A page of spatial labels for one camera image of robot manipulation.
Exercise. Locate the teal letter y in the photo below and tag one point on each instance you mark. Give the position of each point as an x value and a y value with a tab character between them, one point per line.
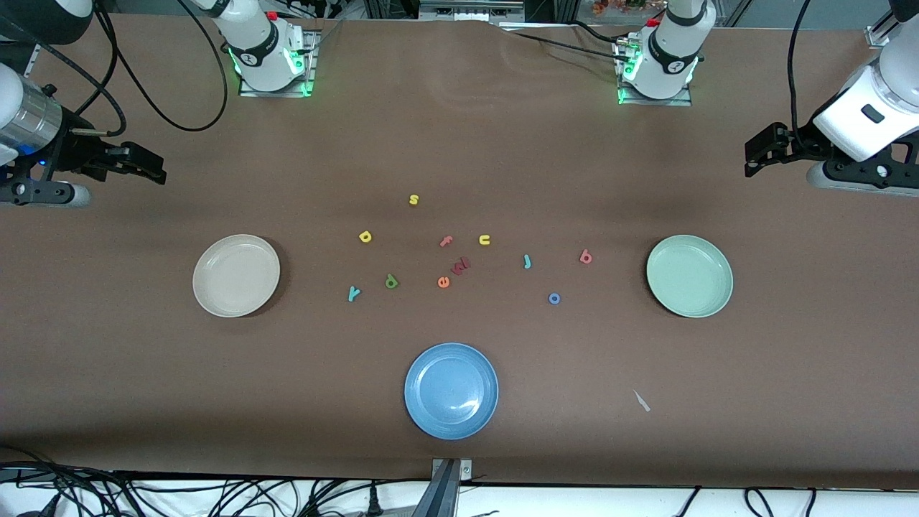
352	294

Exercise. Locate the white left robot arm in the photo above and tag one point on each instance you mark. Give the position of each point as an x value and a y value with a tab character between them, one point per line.
675	39

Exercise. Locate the aluminium frame profile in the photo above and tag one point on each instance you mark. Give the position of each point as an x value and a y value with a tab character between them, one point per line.
877	36
31	61

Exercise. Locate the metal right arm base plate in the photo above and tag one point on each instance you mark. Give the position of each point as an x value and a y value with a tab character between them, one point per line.
314	57

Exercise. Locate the small white paper scrap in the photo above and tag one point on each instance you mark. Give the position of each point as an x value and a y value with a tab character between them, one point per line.
642	401

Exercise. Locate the light green plate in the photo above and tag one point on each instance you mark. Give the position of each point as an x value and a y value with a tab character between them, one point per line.
689	276

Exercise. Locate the dark grey metal pole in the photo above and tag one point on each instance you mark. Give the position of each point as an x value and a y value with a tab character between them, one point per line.
439	495

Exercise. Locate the brown table cover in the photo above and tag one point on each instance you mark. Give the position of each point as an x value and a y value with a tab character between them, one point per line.
459	129

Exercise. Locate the orange background flowers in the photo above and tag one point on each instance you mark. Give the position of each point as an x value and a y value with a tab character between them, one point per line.
617	6

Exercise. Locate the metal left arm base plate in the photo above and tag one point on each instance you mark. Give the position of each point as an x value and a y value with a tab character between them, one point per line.
657	103

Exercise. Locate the small metal clamp bracket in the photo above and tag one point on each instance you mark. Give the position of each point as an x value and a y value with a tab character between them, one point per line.
465	470

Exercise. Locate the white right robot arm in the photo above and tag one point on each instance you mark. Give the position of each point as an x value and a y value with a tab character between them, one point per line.
262	43

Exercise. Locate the grey background device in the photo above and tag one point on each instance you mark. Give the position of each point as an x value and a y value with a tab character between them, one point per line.
470	11

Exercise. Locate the dark red letter w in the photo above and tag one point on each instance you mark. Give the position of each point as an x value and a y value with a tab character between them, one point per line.
460	266

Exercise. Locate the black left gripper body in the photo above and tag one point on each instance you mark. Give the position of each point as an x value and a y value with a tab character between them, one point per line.
799	141

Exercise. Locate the beige brown plate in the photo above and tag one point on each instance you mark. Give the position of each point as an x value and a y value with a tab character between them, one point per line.
236	276

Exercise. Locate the blue plate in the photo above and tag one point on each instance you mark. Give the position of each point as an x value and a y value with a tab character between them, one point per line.
451	391

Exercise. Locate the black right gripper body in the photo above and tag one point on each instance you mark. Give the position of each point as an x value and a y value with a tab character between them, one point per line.
74	152

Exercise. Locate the red letter b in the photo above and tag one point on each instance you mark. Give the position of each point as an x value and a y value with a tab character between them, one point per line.
586	256

